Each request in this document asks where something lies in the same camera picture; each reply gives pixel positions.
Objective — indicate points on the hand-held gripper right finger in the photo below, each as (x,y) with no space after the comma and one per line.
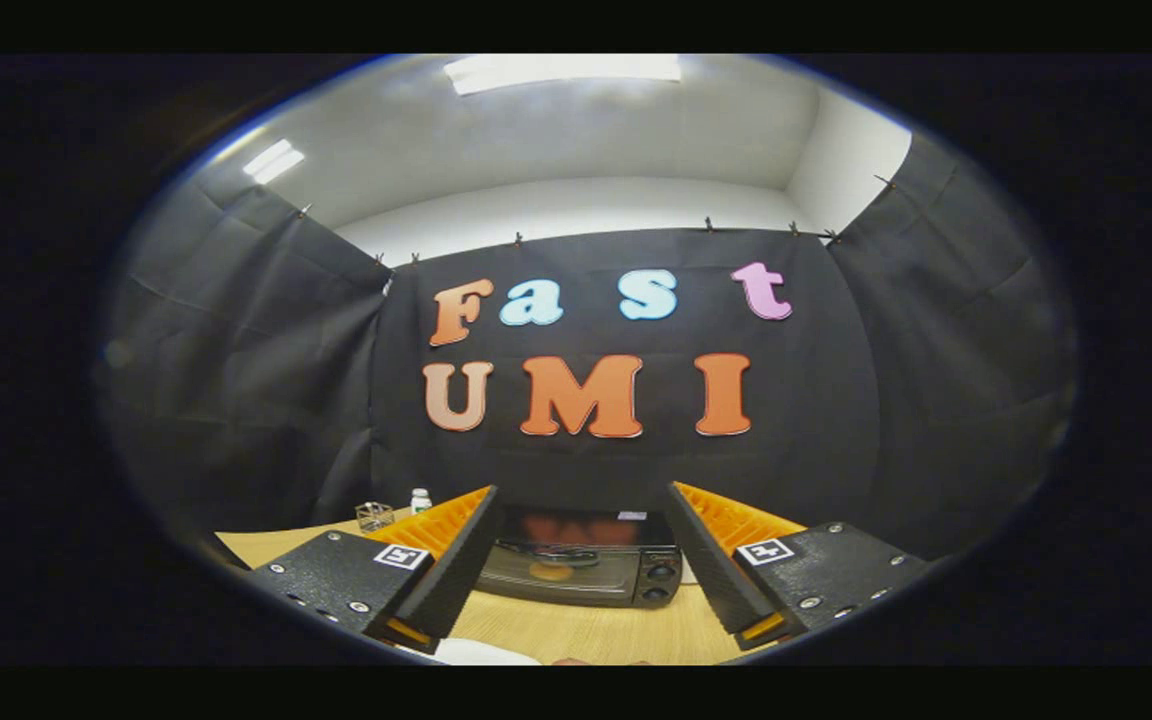
(716,570)

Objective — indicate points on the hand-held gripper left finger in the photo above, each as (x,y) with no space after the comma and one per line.
(456,570)

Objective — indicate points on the round bread bun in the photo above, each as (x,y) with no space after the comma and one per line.
(551,572)

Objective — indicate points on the black toaster oven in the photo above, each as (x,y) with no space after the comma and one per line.
(616,587)

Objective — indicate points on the white bottle green label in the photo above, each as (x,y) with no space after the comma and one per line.
(421,501)

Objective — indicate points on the white plate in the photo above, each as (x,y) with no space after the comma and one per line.
(486,654)

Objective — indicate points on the black backdrop cloth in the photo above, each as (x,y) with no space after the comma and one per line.
(836,400)

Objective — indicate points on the narrow ceiling light panel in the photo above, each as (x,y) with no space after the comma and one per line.
(274,161)

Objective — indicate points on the wide ceiling light panel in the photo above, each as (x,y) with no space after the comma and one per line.
(561,72)

